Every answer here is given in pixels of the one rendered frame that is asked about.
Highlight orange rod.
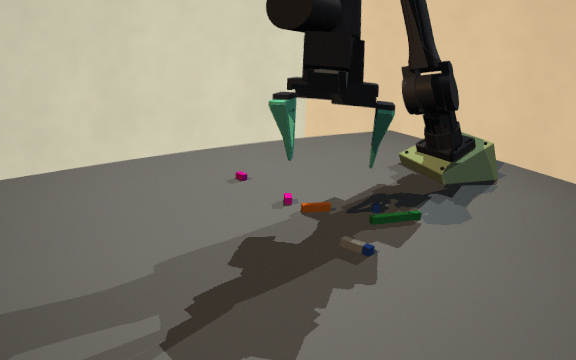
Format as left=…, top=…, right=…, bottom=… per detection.
left=301, top=202, right=331, bottom=213

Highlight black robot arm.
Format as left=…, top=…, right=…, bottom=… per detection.
left=266, top=0, right=476, bottom=162

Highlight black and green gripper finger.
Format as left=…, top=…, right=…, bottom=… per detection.
left=370, top=108, right=395, bottom=168
left=269, top=98, right=296, bottom=161

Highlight green rod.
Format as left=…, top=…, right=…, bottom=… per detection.
left=369, top=211, right=422, bottom=225

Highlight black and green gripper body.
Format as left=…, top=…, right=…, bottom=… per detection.
left=273, top=77, right=395, bottom=111

